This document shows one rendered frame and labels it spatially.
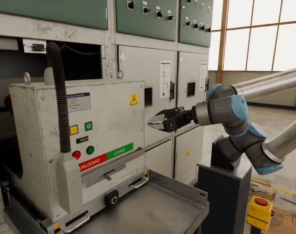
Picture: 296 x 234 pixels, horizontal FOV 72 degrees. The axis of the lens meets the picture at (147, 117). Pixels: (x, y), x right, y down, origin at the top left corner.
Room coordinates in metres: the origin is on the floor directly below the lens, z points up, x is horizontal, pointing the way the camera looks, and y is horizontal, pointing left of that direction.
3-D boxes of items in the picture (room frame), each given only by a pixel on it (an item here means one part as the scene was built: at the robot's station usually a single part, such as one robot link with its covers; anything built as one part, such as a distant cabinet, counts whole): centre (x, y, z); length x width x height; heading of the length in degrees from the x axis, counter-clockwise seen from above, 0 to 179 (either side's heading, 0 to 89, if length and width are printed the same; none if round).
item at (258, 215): (0.74, -0.47, 0.85); 0.08 x 0.08 x 0.10; 50
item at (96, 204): (0.79, 0.18, 0.90); 0.54 x 0.05 x 0.06; 140
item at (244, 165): (1.40, -0.59, 0.74); 0.32 x 0.32 x 0.02; 49
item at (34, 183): (0.95, 0.37, 1.15); 0.51 x 0.50 x 0.48; 50
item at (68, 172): (0.58, 0.25, 1.09); 0.08 x 0.05 x 0.17; 50
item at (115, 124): (0.78, 0.17, 1.15); 0.48 x 0.01 x 0.48; 140
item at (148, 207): (0.78, 0.18, 0.82); 0.68 x 0.62 x 0.06; 50
